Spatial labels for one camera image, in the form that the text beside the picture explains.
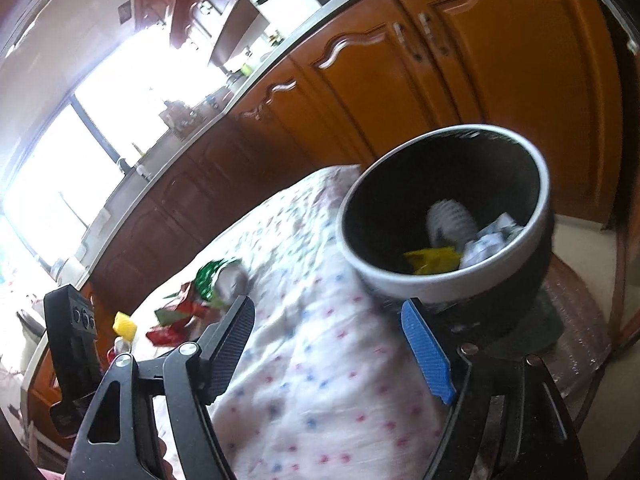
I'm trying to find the red foil snack bag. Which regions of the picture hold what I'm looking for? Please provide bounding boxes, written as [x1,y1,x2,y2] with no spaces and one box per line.
[155,282,221,326]

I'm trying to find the wooden wall cabinets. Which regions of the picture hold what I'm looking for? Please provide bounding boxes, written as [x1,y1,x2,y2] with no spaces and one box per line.
[135,0,271,68]

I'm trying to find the white floral tablecloth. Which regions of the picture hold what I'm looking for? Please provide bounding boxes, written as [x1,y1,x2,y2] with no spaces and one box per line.
[127,164,451,480]

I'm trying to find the round brown stool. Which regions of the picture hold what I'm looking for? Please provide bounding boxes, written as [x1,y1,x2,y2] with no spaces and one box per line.
[530,255,626,411]

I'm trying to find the black bin with white rim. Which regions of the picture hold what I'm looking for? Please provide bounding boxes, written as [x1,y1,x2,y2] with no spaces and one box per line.
[336,124,557,346]

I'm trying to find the yellow snack wrapper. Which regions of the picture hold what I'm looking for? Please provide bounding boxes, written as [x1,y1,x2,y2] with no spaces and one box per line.
[404,246,462,276]

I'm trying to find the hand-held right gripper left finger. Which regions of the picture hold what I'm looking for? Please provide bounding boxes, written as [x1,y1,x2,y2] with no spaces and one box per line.
[65,295,256,480]

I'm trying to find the dark green cloth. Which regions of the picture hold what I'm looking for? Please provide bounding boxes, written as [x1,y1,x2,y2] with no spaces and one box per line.
[500,300,566,356]

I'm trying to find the crushed red can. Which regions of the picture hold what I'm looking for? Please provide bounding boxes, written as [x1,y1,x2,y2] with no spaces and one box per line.
[107,337,132,366]

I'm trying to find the large white foam fruit net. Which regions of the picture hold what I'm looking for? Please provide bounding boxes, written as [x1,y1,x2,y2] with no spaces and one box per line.
[426,199,478,250]

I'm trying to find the yellow foam fruit net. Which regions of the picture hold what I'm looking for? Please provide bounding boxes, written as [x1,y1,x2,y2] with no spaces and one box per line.
[112,311,138,338]

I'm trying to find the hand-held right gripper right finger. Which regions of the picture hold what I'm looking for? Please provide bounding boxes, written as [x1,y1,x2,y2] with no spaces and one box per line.
[400,297,588,480]

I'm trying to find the green snack bag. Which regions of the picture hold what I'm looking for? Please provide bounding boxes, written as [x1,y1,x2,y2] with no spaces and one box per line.
[194,257,243,306]

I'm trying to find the red packet wrapper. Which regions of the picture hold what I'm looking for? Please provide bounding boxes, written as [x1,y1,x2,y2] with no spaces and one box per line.
[146,325,188,346]

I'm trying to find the silver foil wrapper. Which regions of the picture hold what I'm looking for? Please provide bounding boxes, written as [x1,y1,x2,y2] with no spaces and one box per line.
[217,266,251,301]

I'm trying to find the wooden base cabinets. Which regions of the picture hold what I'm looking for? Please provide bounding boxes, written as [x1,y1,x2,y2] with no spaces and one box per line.
[22,0,626,411]

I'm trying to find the kitchen window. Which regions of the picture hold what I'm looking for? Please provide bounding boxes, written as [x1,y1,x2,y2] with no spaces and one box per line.
[0,25,236,271]

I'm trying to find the plastic bag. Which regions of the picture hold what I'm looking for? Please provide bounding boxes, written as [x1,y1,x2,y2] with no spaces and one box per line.
[460,212,523,268]

